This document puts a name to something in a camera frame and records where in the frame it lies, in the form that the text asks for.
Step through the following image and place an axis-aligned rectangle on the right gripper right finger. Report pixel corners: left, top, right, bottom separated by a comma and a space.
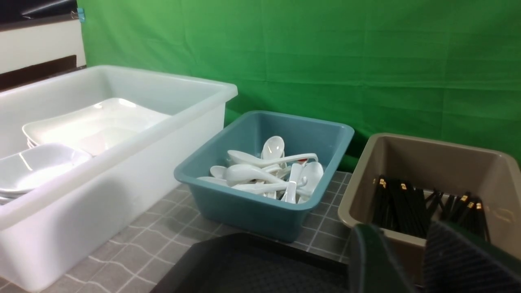
423, 221, 521, 293

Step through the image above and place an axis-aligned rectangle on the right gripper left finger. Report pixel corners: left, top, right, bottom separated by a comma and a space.
348, 224, 416, 293

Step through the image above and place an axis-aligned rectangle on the white ceramic soup spoon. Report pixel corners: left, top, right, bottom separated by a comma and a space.
227, 150, 319, 168

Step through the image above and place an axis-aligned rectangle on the white square rice plate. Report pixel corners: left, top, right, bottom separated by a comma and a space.
22, 98, 171, 155

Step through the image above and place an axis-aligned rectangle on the bundle of black chopsticks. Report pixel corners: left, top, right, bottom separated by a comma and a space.
371, 175, 490, 242

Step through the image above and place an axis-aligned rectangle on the brown plastic bin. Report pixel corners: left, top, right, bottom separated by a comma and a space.
337, 133, 520, 285

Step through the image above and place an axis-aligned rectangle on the red tipped white spoon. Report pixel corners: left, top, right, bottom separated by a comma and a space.
280, 161, 308, 203

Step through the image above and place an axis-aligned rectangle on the black serving tray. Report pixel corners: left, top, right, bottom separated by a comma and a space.
151, 232, 349, 293

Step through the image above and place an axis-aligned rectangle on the pile of white spoons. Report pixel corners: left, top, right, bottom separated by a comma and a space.
199, 136, 324, 204

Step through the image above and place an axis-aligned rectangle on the teal plastic bin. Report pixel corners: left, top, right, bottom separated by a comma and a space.
174, 111, 355, 242

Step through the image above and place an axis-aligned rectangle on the green backdrop cloth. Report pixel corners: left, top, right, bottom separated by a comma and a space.
78, 0, 521, 171

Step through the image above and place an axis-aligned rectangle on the grey checked tablecloth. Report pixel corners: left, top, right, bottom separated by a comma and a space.
45, 171, 352, 293

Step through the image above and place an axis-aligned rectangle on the stack of white square plates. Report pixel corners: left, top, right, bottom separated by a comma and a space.
22, 98, 171, 157

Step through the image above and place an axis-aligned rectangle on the large white plastic tub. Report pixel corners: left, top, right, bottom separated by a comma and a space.
1, 65, 238, 292

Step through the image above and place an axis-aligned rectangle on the stack of white bowls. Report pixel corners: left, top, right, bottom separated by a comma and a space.
0, 143, 93, 205

